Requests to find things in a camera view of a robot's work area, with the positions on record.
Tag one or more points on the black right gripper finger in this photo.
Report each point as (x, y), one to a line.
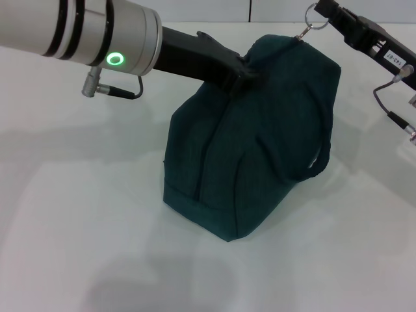
(331, 11)

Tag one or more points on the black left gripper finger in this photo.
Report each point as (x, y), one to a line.
(247, 78)

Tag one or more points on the dark teal insulated lunch bag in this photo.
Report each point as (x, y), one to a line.
(253, 146)

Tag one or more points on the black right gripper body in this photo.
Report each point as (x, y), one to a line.
(380, 48)

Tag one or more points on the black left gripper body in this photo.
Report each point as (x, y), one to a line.
(195, 55)

